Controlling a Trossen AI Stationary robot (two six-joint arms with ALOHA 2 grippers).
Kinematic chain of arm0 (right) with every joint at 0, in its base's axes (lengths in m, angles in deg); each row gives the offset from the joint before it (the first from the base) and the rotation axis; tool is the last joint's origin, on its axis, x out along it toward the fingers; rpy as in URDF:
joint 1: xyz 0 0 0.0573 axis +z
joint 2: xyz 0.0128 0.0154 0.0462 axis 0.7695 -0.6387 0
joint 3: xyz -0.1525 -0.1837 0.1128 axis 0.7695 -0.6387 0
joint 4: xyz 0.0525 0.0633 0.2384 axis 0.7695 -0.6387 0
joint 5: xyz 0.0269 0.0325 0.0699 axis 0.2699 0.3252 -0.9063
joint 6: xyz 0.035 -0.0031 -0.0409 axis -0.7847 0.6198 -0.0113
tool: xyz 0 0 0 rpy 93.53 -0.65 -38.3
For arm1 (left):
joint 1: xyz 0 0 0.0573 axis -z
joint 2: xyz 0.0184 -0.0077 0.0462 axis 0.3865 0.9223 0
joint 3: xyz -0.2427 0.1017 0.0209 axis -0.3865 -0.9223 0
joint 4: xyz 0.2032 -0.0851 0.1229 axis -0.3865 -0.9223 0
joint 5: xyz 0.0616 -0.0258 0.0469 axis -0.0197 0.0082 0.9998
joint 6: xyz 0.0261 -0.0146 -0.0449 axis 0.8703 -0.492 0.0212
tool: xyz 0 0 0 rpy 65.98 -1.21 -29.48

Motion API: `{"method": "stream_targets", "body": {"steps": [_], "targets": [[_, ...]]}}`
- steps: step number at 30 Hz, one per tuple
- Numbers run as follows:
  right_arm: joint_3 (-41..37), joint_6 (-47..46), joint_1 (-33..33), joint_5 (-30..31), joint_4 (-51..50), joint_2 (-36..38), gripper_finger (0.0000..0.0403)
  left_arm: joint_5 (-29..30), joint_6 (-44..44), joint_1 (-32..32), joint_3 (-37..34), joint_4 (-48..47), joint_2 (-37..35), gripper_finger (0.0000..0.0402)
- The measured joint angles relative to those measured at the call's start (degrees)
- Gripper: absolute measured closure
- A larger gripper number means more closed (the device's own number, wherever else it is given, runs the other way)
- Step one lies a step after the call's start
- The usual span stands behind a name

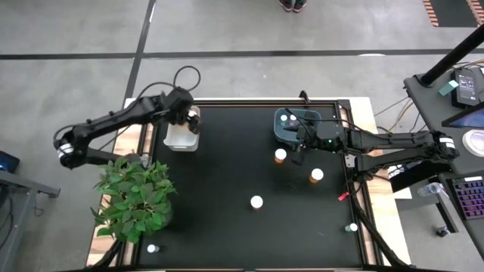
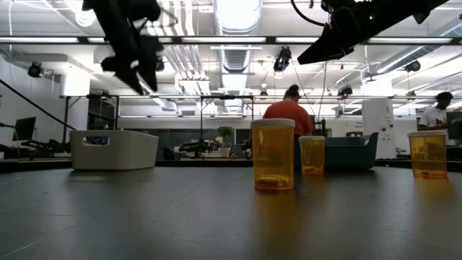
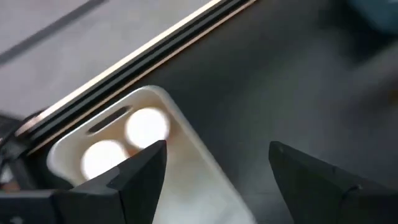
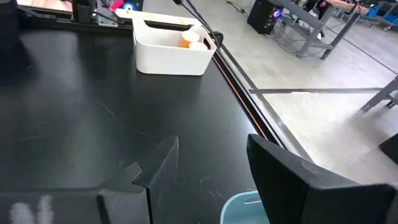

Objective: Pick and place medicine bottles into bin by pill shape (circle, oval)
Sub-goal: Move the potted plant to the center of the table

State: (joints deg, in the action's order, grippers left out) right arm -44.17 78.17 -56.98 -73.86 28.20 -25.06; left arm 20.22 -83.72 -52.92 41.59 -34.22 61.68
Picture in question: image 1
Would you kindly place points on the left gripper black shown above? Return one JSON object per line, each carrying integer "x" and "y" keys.
{"x": 178, "y": 104}

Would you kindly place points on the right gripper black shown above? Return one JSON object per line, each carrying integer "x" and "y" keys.
{"x": 321, "y": 138}

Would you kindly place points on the small clear pink pill bottle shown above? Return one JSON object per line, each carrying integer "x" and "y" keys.
{"x": 293, "y": 118}

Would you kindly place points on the small clear blue pill bottle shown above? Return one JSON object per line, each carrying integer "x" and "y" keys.
{"x": 283, "y": 118}

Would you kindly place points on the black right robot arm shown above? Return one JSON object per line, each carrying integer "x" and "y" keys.
{"x": 397, "y": 141}

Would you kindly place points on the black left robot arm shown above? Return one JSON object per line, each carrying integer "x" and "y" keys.
{"x": 113, "y": 117}

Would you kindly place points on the dark teal plastic bin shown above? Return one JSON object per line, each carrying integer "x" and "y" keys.
{"x": 280, "y": 136}

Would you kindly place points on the white plastic bin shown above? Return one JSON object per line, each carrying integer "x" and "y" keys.
{"x": 181, "y": 140}

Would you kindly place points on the small red clamp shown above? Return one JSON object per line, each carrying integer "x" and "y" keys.
{"x": 343, "y": 196}

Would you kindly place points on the green potted plant black pot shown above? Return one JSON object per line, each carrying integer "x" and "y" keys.
{"x": 132, "y": 196}

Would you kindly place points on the white paper sheet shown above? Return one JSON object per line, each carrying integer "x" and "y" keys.
{"x": 402, "y": 193}

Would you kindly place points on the person's shoe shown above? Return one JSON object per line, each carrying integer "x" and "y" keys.
{"x": 300, "y": 4}
{"x": 286, "y": 4}

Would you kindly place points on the dark grey desk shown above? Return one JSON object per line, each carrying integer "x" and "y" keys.
{"x": 431, "y": 109}

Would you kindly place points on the clear plastic water bottle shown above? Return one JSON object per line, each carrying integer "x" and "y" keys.
{"x": 431, "y": 189}

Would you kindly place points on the small teal block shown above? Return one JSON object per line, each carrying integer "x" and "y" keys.
{"x": 448, "y": 88}

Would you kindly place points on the black caster wheel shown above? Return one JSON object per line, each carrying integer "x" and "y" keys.
{"x": 441, "y": 231}

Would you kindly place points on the black round pole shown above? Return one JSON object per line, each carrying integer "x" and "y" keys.
{"x": 452, "y": 56}

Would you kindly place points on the black tablet screen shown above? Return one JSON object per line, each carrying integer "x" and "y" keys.
{"x": 470, "y": 119}

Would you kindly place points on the grey metal desk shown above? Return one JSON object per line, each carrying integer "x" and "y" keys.
{"x": 22, "y": 185}

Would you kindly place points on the black power supply box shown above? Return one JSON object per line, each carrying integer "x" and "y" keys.
{"x": 467, "y": 88}

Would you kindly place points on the white round disc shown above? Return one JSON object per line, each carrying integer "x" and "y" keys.
{"x": 475, "y": 143}

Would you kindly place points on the backlit black keyboard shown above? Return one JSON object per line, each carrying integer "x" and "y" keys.
{"x": 470, "y": 196}

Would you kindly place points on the device with blue screen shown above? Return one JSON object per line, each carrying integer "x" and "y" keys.
{"x": 7, "y": 162}

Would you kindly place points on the black mat orange striped edges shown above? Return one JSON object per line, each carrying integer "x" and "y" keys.
{"x": 452, "y": 13}

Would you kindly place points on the black clamp bracket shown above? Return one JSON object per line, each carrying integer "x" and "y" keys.
{"x": 304, "y": 96}

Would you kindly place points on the black metal table frame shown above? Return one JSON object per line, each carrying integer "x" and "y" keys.
{"x": 246, "y": 101}

